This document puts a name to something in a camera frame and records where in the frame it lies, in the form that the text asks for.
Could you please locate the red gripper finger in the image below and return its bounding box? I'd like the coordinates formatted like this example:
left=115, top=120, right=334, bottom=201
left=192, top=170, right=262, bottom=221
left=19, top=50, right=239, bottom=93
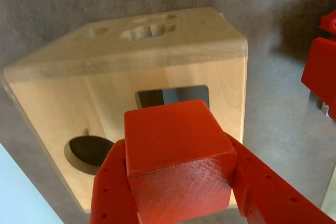
left=89, top=138, right=140, bottom=224
left=223, top=129, right=336, bottom=224

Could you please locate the red cube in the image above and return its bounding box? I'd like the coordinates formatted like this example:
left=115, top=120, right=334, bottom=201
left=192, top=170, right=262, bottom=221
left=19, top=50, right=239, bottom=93
left=123, top=99, right=238, bottom=223

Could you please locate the wooden shape sorter box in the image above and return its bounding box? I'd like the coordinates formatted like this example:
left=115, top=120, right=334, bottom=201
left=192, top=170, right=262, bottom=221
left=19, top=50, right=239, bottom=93
left=0, top=6, right=249, bottom=214

